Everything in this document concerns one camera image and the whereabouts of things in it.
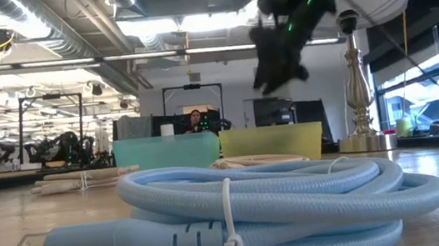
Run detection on black gantry with camera bar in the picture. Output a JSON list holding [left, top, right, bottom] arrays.
[[161, 80, 227, 118]]

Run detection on black background robot arms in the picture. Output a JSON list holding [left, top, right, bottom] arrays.
[[22, 128, 99, 173]]

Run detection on grey cloth cover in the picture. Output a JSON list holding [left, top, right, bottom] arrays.
[[111, 112, 155, 143]]

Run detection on teal plastic bin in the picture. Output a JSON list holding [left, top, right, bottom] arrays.
[[111, 128, 224, 180]]

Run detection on black panel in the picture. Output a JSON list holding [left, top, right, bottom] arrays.
[[292, 96, 334, 148]]

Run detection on black monitor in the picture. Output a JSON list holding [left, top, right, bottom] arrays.
[[252, 94, 297, 128]]

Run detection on person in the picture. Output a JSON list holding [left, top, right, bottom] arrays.
[[181, 106, 217, 139]]

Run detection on yellow-green cup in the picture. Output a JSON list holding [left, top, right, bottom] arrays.
[[394, 116, 414, 139]]

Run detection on black ceiling camera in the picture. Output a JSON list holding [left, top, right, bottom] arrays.
[[0, 27, 18, 53]]

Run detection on table lamp with white shade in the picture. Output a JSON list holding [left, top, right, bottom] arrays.
[[319, 0, 428, 157]]

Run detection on white cable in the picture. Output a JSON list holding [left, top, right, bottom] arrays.
[[27, 163, 143, 198], [208, 148, 312, 173]]

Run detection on white paper roll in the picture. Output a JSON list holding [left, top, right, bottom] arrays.
[[159, 123, 176, 138]]

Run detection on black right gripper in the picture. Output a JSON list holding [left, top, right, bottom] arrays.
[[245, 13, 313, 97]]

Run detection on coiled light blue cable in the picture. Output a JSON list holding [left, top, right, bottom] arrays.
[[2, 133, 439, 246]]

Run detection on yellow plastic bin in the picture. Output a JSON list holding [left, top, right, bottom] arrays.
[[218, 118, 327, 172]]

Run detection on tall black gantry frame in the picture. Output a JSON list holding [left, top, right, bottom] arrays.
[[12, 89, 91, 166]]

